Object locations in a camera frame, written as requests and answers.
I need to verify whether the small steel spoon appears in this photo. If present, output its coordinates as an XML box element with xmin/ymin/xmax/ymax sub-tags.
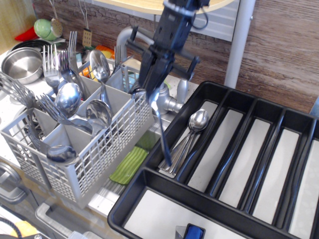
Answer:
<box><xmin>149</xmin><ymin>89</ymin><xmax>171</xmax><ymax>166</ymax></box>

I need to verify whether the steel fork behind basket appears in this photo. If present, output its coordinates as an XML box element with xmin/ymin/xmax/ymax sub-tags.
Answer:
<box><xmin>112</xmin><ymin>45</ymin><xmax>134</xmax><ymax>75</ymax></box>

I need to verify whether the orange toy food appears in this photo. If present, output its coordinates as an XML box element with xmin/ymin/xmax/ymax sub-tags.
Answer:
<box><xmin>95</xmin><ymin>45</ymin><xmax>115</xmax><ymax>59</ymax></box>

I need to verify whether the large steel spoon bowl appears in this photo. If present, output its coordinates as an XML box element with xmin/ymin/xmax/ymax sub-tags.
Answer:
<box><xmin>85</xmin><ymin>99</ymin><xmax>112</xmax><ymax>139</ymax></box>

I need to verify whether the wooden round shelf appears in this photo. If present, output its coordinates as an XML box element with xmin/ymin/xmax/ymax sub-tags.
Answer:
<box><xmin>92</xmin><ymin>0</ymin><xmax>233</xmax><ymax>15</ymax></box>

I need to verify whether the stainless steel pot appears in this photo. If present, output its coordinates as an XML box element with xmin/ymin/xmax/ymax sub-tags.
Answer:
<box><xmin>0</xmin><ymin>42</ymin><xmax>45</xmax><ymax>85</ymax></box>

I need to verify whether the grey plastic cutlery basket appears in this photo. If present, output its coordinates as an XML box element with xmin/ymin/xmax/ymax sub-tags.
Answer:
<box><xmin>0</xmin><ymin>65</ymin><xmax>154</xmax><ymax>209</ymax></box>

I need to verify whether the large upright steel spoon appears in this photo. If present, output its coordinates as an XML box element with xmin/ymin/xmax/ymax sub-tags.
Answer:
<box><xmin>89</xmin><ymin>49</ymin><xmax>111</xmax><ymax>108</ymax></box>

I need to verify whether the blue and silver object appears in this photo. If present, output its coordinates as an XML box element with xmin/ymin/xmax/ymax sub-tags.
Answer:
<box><xmin>175</xmin><ymin>223</ymin><xmax>206</xmax><ymax>239</ymax></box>

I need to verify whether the upright steel fork left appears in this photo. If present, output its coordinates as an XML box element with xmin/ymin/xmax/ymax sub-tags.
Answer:
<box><xmin>42</xmin><ymin>44</ymin><xmax>60</xmax><ymax>95</ymax></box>

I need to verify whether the steel spoon front corner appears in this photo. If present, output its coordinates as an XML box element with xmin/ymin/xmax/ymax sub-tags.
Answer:
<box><xmin>46</xmin><ymin>145</ymin><xmax>77</xmax><ymax>165</ymax></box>

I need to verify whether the green toy vegetable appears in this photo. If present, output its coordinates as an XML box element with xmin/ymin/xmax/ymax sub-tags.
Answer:
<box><xmin>33</xmin><ymin>18</ymin><xmax>63</xmax><ymax>41</ymax></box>

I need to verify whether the black cutlery tray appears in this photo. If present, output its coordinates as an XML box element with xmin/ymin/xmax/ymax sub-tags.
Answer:
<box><xmin>108</xmin><ymin>82</ymin><xmax>319</xmax><ymax>239</ymax></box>

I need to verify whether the grey metal post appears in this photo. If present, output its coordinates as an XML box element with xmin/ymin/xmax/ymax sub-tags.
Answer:
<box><xmin>224</xmin><ymin>0</ymin><xmax>256</xmax><ymax>89</ymax></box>

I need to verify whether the yellow object bottom left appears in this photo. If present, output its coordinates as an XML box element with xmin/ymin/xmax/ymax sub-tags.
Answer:
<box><xmin>14</xmin><ymin>221</ymin><xmax>38</xmax><ymax>237</ymax></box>

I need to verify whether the hanging wooden grater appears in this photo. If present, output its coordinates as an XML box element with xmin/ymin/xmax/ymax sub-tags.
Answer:
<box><xmin>82</xmin><ymin>28</ymin><xmax>92</xmax><ymax>47</ymax></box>

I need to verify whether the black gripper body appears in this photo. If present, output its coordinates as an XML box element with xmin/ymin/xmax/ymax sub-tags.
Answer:
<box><xmin>126</xmin><ymin>4</ymin><xmax>201</xmax><ymax>80</ymax></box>

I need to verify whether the tall upright steel fork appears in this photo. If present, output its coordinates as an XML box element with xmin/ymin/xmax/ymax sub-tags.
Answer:
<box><xmin>59</xmin><ymin>31</ymin><xmax>90</xmax><ymax>100</ymax></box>

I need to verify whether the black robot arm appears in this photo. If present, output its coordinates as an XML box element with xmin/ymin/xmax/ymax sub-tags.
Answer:
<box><xmin>126</xmin><ymin>0</ymin><xmax>209</xmax><ymax>99</ymax></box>

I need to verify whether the steel fork in middle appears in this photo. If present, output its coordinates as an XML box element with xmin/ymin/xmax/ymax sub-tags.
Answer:
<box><xmin>37</xmin><ymin>94</ymin><xmax>93</xmax><ymax>133</ymax></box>

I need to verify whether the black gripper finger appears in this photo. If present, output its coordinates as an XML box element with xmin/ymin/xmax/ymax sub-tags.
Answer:
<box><xmin>139</xmin><ymin>49</ymin><xmax>158</xmax><ymax>87</ymax></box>
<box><xmin>147</xmin><ymin>54</ymin><xmax>175</xmax><ymax>94</ymax></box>

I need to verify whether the steel forks left edge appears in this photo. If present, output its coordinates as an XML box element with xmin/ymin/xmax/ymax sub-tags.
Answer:
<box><xmin>0</xmin><ymin>71</ymin><xmax>50</xmax><ymax>154</ymax></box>

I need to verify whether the silver toy faucet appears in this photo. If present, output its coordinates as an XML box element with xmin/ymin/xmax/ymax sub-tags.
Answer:
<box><xmin>116</xmin><ymin>27</ymin><xmax>188</xmax><ymax>114</ymax></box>

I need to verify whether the stack of steel spoons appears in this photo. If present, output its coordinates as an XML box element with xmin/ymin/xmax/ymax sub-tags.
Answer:
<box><xmin>158</xmin><ymin>109</ymin><xmax>209</xmax><ymax>176</ymax></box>

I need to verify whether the red toy pepper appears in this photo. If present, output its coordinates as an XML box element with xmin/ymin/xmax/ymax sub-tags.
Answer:
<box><xmin>14</xmin><ymin>26</ymin><xmax>39</xmax><ymax>42</ymax></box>

